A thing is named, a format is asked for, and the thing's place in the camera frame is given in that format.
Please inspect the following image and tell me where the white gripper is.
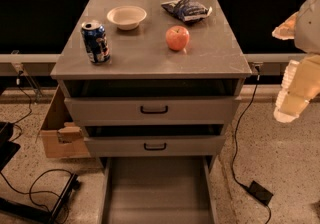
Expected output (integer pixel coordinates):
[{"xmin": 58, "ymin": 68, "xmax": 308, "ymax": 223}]
[{"xmin": 272, "ymin": 0, "xmax": 320, "ymax": 123}]

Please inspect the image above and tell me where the blue pepsi can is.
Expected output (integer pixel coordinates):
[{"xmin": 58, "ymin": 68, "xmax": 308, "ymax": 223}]
[{"xmin": 81, "ymin": 20, "xmax": 110, "ymax": 64}]

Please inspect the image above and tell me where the top grey drawer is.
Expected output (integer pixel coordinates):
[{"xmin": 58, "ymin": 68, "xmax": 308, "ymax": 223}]
[{"xmin": 64, "ymin": 97, "xmax": 240, "ymax": 126}]

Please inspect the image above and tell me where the grey drawer cabinet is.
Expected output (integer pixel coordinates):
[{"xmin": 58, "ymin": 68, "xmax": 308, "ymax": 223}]
[{"xmin": 50, "ymin": 0, "xmax": 253, "ymax": 169}]

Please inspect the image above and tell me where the middle grey drawer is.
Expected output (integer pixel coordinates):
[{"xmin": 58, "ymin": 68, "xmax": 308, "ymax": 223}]
[{"xmin": 84, "ymin": 135, "xmax": 225, "ymax": 157}]

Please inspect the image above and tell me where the open bottom grey drawer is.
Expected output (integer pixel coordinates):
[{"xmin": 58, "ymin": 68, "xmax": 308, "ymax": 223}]
[{"xmin": 98, "ymin": 156, "xmax": 218, "ymax": 224}]

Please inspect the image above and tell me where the blue chip bag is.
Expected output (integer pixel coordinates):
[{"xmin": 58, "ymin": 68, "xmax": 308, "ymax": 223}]
[{"xmin": 161, "ymin": 0, "xmax": 212, "ymax": 24}]

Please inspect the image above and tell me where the red apple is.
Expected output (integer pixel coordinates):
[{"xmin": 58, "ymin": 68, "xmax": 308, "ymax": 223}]
[{"xmin": 165, "ymin": 26, "xmax": 190, "ymax": 51}]

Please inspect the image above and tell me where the black power adapter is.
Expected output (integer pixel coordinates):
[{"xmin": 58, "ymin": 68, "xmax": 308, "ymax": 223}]
[{"xmin": 248, "ymin": 181, "xmax": 273, "ymax": 206}]

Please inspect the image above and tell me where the white paper bowl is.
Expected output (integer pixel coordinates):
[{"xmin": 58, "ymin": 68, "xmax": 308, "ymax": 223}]
[{"xmin": 107, "ymin": 6, "xmax": 147, "ymax": 31}]

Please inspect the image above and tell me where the brown cardboard box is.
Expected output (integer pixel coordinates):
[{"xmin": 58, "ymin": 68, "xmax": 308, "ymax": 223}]
[{"xmin": 40, "ymin": 87, "xmax": 90, "ymax": 158}]

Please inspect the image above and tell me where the black stand base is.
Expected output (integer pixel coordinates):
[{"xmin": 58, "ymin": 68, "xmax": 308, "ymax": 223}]
[{"xmin": 0, "ymin": 169, "xmax": 79, "ymax": 224}]

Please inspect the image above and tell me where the black power cable right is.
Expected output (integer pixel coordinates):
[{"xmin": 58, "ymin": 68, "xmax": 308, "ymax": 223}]
[{"xmin": 231, "ymin": 66, "xmax": 272, "ymax": 224}]

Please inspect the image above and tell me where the black wall cable left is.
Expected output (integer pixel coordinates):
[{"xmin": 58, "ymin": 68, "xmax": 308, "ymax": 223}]
[{"xmin": 9, "ymin": 69, "xmax": 34, "ymax": 142}]

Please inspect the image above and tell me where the black cable left floor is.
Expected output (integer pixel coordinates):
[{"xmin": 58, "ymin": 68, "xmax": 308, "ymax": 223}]
[{"xmin": 0, "ymin": 168, "xmax": 75, "ymax": 224}]

